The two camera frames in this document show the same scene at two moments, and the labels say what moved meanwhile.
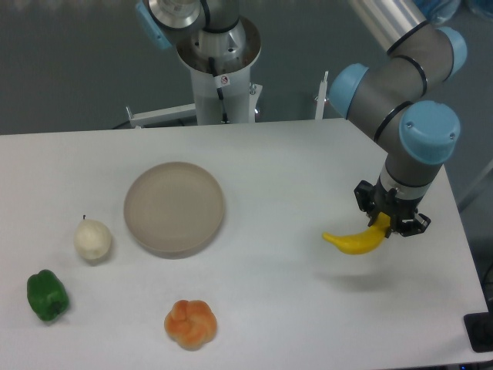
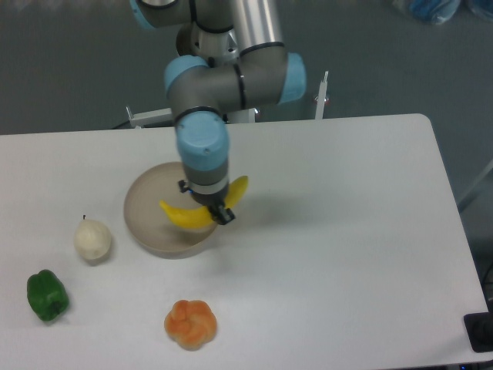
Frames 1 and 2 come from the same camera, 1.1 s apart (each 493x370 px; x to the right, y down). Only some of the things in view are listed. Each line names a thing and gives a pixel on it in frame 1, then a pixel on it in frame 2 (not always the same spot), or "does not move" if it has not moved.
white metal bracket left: [173, 117] does not move
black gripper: [377, 200] to [219, 213]
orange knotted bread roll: [191, 324] does not move
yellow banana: [360, 243] to [202, 218]
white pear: [92, 238] does not move
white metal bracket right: [320, 98] does not move
